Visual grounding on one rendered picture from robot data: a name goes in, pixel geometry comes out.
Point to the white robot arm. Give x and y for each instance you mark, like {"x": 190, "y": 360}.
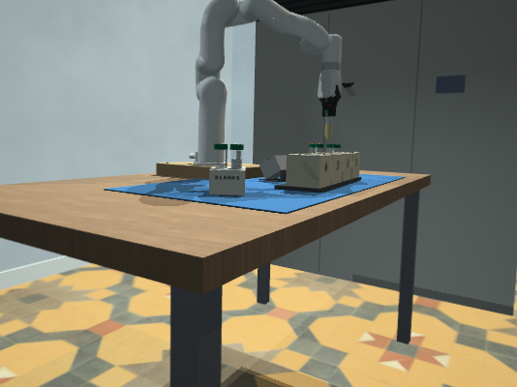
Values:
{"x": 212, "y": 91}

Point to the clear tube with dark green cap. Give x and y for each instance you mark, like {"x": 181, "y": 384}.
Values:
{"x": 236, "y": 155}

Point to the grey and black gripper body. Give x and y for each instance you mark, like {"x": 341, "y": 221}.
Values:
{"x": 327, "y": 83}

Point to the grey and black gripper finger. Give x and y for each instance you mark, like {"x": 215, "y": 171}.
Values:
{"x": 324, "y": 105}
{"x": 332, "y": 106}

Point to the white blank tube rack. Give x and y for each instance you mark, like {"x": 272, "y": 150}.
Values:
{"x": 227, "y": 181}

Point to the blue bench mat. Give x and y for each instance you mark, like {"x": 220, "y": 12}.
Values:
{"x": 259, "y": 194}

